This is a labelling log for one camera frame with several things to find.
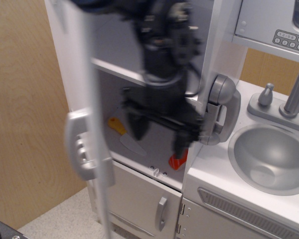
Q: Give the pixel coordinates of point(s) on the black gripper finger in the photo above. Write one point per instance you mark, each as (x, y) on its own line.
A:
(183, 140)
(138, 124)

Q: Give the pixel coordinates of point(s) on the toy knife yellow handle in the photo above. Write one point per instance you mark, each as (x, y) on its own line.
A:
(125, 139)

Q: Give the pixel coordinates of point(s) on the white lower freezer door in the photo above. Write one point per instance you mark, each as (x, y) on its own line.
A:
(132, 203)

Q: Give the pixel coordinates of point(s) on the grey toy faucet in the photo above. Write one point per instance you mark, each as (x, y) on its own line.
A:
(291, 108)

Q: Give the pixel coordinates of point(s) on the black case corner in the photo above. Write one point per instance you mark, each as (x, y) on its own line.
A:
(6, 232)

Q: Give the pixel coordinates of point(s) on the toy microwave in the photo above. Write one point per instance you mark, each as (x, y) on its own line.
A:
(270, 26)

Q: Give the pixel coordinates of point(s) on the white toy kitchen cabinet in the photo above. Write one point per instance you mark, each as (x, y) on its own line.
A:
(118, 60)

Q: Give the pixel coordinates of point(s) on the grey lower door handle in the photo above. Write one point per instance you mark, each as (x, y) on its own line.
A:
(159, 217)

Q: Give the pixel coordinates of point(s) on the white fridge door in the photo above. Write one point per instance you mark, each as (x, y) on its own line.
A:
(71, 30)

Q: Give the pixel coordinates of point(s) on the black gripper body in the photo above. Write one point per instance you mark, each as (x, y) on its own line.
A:
(163, 103)

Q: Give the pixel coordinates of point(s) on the grey faucet knob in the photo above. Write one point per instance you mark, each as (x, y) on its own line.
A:
(266, 96)

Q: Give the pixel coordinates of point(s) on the grey toy telephone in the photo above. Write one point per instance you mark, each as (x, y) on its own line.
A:
(222, 111)

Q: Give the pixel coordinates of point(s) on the grey fridge door handle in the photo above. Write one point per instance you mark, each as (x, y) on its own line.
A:
(75, 126)

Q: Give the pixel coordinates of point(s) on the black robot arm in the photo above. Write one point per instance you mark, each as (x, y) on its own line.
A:
(168, 43)

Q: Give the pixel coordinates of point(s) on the grey toy sink basin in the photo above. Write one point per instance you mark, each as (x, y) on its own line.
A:
(266, 157)

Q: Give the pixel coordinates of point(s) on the white magnetic door latch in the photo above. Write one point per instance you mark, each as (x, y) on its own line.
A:
(157, 172)

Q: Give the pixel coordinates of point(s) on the orange toy salmon sushi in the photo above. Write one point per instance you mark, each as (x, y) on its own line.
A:
(178, 163)

